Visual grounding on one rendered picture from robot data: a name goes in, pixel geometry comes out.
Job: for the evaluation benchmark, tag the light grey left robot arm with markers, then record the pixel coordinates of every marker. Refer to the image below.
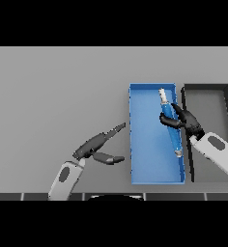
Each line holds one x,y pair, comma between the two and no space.
65,178

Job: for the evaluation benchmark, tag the dark grey bin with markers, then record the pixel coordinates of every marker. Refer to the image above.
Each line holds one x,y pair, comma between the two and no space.
206,112

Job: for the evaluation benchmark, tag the blue pipe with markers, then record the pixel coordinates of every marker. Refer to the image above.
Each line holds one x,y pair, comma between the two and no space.
171,128

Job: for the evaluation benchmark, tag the blue bin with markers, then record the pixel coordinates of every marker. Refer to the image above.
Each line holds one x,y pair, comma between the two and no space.
151,144

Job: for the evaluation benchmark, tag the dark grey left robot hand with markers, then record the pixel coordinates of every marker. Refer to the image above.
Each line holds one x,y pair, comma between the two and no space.
94,145

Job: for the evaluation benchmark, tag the dark strip with pale lines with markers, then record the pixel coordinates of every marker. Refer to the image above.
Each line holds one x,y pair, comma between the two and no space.
170,196

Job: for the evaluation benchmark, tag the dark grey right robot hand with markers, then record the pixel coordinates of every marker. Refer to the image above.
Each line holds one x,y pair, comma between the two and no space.
188,121

